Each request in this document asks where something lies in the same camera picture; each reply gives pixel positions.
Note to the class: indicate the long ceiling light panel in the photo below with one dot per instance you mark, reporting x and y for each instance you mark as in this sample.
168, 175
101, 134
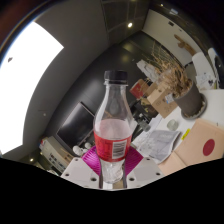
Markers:
23, 86

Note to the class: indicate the red box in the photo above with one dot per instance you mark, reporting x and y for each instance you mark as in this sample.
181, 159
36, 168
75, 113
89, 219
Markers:
138, 88

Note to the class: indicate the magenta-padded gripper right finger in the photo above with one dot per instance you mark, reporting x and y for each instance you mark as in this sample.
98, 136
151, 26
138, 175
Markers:
143, 171

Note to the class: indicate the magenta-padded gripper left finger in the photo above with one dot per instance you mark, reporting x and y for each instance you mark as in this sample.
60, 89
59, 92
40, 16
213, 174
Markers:
80, 171

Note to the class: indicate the small yellow tag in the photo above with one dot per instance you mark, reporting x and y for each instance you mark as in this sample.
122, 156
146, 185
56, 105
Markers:
185, 134

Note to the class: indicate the wooden wall figure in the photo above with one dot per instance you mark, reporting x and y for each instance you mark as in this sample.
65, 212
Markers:
185, 44

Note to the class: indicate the small white cup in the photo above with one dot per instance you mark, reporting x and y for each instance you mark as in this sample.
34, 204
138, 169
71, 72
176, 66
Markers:
172, 125

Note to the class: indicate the white cabinet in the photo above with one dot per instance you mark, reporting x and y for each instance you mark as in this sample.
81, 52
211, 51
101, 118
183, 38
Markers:
55, 153

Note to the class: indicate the round ceiling spotlight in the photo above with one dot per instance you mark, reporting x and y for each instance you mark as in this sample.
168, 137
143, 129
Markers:
161, 5
129, 25

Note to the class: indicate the dried plant in grey pot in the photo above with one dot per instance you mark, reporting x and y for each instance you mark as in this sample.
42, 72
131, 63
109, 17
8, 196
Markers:
188, 96

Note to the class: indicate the white plaster bust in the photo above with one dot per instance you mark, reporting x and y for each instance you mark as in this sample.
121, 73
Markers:
80, 150

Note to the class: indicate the black round side table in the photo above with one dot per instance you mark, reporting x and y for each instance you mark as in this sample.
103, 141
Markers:
145, 108

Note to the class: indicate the black wall screen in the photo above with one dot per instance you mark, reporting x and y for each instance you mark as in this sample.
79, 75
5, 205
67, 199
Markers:
75, 125

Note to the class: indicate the grey printed newspaper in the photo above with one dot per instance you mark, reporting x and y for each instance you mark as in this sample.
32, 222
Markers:
160, 143

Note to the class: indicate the brown cardboard box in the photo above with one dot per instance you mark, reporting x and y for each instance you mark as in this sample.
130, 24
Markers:
161, 100

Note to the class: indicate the white plastic chair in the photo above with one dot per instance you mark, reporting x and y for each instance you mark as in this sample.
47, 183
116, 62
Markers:
201, 71
216, 63

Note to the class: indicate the flat round red coaster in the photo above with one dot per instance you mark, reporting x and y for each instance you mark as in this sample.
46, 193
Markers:
209, 147

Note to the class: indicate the clear red-labelled drink bottle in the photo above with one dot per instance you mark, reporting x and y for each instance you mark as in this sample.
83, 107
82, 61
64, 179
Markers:
113, 133

